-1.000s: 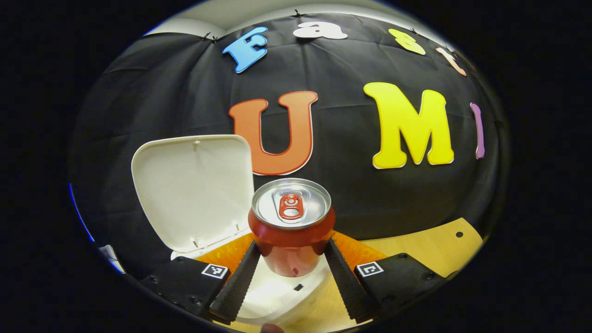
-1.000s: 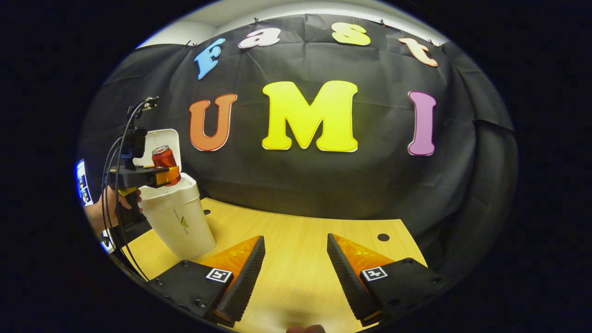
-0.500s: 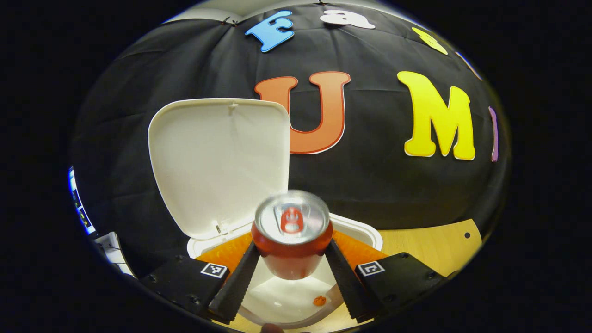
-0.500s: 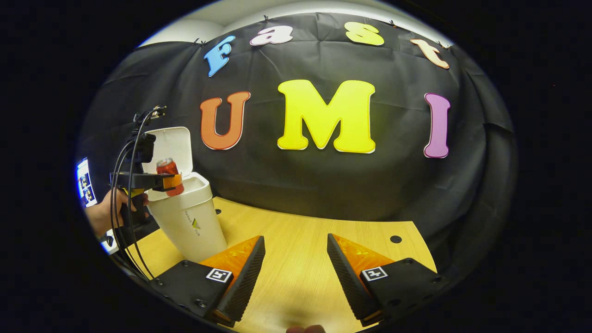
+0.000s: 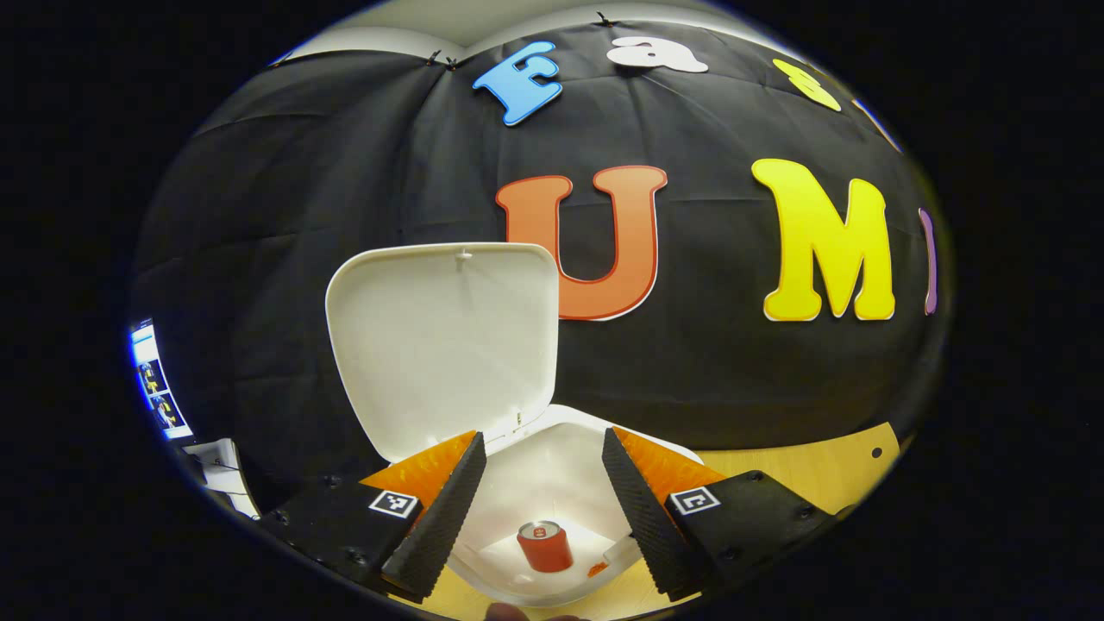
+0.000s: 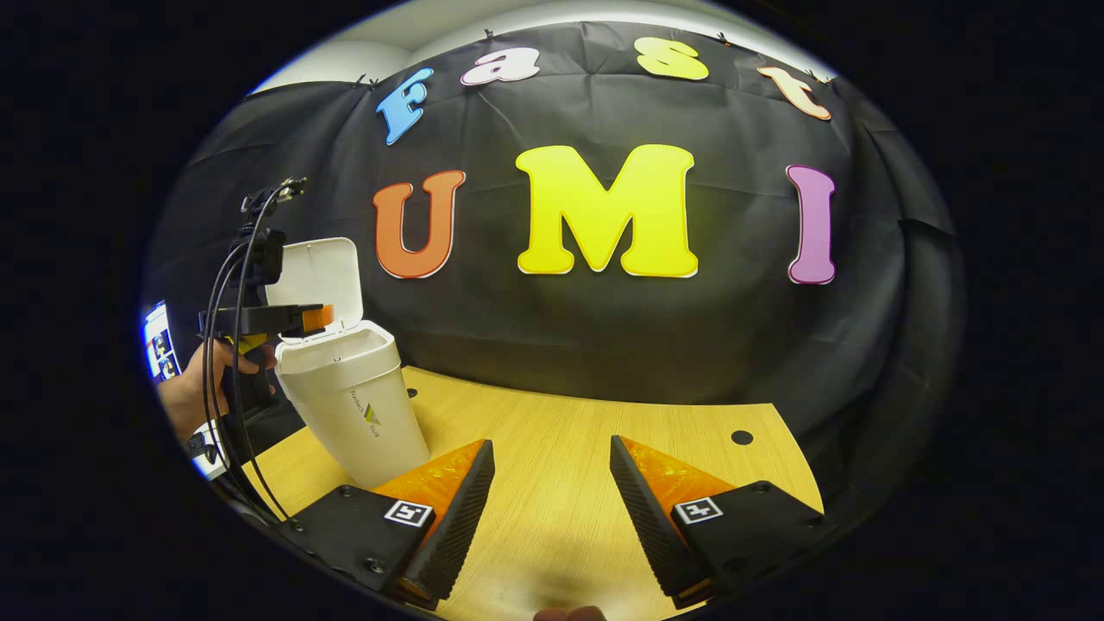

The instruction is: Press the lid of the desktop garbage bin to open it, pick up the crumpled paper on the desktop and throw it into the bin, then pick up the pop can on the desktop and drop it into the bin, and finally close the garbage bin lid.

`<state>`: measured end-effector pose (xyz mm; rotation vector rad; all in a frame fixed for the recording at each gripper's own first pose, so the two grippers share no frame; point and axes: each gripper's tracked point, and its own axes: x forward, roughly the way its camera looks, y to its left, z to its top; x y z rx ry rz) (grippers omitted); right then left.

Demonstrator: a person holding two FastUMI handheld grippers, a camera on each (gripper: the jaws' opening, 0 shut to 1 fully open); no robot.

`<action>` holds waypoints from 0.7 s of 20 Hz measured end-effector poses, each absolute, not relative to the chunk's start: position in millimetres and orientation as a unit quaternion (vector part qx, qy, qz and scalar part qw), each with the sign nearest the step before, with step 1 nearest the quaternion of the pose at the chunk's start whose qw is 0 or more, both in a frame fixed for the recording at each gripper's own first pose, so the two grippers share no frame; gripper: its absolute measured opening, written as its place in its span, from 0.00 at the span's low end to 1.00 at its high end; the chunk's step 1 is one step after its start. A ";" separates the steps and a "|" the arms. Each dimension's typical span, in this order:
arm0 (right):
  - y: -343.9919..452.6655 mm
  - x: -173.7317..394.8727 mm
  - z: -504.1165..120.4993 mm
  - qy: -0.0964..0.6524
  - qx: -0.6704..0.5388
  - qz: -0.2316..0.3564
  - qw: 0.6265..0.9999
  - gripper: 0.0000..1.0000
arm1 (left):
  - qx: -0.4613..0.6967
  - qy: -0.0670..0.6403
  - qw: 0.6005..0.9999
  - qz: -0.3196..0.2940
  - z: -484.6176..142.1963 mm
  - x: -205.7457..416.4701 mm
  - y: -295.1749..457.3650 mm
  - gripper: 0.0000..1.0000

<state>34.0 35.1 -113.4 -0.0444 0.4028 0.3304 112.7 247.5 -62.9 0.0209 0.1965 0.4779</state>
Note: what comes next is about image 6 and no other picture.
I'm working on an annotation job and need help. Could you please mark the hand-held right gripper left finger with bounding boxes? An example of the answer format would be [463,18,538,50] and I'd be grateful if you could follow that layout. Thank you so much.
[276,439,497,609]

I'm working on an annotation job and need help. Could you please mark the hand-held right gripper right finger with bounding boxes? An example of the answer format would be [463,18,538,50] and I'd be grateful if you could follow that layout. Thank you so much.
[609,435,826,609]

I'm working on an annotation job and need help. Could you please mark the white desktop garbage bin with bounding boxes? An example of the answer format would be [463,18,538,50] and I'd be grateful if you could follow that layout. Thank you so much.
[265,237,431,489]

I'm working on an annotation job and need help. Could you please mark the wooden desktop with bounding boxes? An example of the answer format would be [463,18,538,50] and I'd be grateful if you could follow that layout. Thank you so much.
[241,366,825,621]

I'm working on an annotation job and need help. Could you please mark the white box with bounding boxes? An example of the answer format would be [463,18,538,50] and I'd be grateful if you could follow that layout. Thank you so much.
[188,421,230,481]

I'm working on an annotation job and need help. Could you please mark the black backdrop cloth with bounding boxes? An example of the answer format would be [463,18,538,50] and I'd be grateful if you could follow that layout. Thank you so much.
[142,22,967,484]

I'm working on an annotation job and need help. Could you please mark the black cable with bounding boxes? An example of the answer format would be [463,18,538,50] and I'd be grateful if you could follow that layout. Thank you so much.
[226,179,298,523]
[201,241,273,518]

